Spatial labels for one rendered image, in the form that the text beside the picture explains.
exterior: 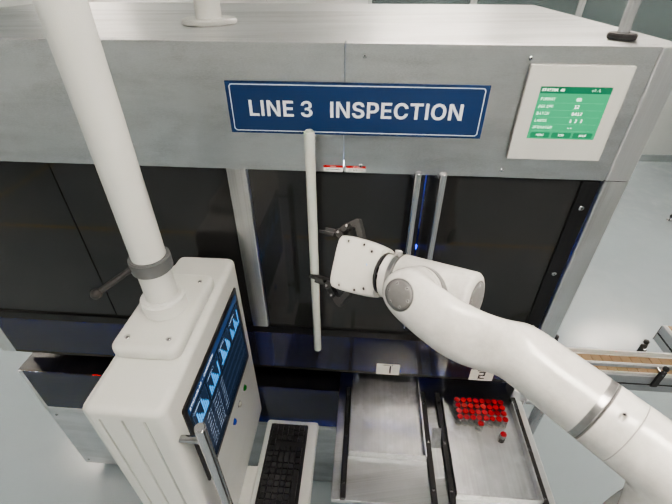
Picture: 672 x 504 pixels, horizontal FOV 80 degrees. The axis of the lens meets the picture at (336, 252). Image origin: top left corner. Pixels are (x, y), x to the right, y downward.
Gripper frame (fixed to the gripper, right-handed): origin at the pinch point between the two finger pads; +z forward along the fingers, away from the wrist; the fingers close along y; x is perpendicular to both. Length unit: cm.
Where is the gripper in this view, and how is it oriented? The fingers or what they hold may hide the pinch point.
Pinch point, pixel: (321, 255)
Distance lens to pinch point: 79.6
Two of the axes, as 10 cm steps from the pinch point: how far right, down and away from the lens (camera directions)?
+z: -7.6, -2.1, 6.1
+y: -2.1, 9.7, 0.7
